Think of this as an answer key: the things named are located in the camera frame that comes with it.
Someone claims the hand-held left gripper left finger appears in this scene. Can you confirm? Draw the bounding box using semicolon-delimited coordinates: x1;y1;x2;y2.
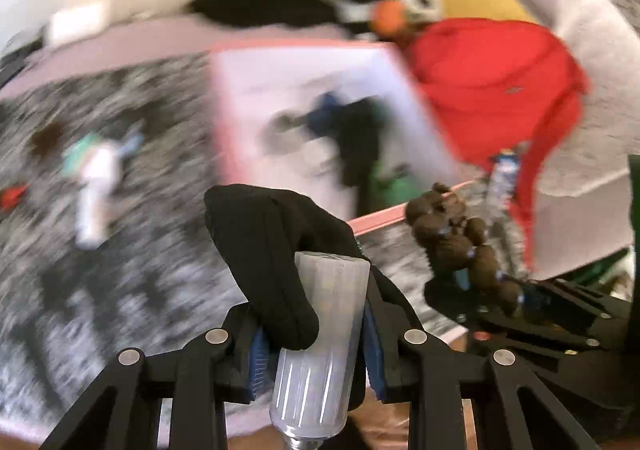
37;302;281;450

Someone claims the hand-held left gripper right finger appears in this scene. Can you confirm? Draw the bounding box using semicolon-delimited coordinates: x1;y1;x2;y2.
362;307;601;450

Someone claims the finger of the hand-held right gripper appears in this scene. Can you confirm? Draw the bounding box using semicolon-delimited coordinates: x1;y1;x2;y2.
424;279;602;352
500;279;630;327

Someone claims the clear ribbed plastic bottle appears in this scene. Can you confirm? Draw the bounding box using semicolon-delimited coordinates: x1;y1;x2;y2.
269;251;372;450

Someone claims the brown bead bracelet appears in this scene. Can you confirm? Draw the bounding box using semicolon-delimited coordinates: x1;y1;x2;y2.
405;182;523;316

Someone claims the black knit glove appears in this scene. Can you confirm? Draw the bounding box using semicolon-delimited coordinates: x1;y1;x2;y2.
204;183;421;352

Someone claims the grey cup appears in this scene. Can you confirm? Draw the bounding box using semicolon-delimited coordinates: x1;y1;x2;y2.
265;111;301;136

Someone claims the blue toy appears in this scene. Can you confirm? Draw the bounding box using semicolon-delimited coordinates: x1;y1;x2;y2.
305;90;346;136

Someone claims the pink cardboard box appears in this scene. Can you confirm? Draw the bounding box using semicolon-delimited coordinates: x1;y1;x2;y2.
207;41;476;236

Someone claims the dark green bag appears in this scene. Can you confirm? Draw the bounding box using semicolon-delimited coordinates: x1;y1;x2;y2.
560;247;631;291

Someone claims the blue snack packet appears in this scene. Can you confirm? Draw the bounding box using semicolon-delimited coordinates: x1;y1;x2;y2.
487;150;521;211

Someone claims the grey patterned blanket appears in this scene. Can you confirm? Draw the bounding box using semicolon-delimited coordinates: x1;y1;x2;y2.
0;50;531;431

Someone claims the white fluffy pillow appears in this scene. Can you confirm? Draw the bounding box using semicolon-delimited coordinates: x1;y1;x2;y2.
540;0;633;201

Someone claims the red backpack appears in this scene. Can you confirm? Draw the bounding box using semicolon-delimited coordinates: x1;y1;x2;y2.
400;19;591;271

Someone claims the white tube with green cap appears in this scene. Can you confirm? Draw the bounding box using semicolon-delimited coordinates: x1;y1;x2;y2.
74;142;123;251

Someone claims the small red toy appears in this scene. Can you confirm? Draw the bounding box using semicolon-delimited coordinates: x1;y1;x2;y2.
0;182;31;211

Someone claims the pink quilted mat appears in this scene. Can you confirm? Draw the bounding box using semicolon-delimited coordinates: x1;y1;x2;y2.
0;22;351;101

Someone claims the panda plush toy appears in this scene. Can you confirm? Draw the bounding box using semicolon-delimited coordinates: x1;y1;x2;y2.
335;0;446;38

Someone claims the black power strip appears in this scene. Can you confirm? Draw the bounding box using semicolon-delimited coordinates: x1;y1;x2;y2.
0;32;48;86

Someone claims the white toilet paper roll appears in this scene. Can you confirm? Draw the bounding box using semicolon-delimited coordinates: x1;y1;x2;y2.
47;2;108;46

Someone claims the brown hair tie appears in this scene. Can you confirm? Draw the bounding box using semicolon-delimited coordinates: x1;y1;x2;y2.
27;122;66;156

